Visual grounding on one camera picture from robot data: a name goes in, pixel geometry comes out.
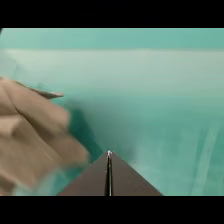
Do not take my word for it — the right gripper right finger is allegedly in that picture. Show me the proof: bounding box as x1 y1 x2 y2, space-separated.
109 150 164 197

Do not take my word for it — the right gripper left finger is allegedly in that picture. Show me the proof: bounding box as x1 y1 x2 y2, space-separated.
57 150 110 197

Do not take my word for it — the beige garment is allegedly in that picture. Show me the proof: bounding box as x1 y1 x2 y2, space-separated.
0 77 91 197

